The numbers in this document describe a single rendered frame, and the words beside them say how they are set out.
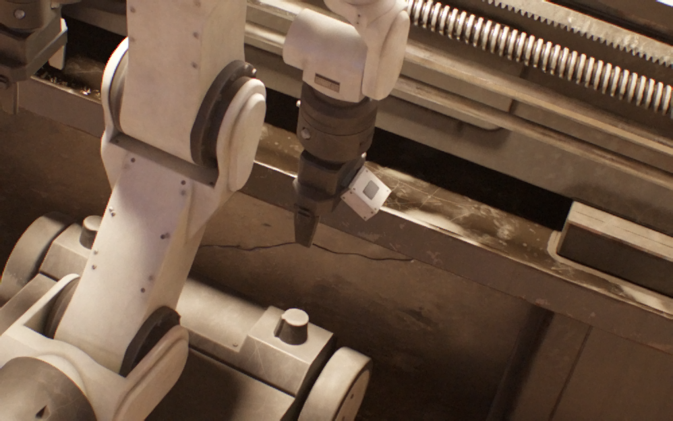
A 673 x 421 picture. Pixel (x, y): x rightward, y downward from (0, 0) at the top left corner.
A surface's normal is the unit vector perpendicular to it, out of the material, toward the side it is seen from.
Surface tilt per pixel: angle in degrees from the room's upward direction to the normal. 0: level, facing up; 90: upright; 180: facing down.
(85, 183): 0
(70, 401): 39
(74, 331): 54
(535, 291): 90
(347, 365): 2
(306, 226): 101
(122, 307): 47
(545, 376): 90
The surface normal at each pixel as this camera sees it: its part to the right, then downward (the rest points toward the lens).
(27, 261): -0.11, -0.24
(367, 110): 0.56, -0.07
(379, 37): -0.44, 0.62
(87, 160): 0.19, -0.79
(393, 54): 0.89, 0.39
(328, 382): -0.02, -0.53
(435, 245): -0.33, 0.51
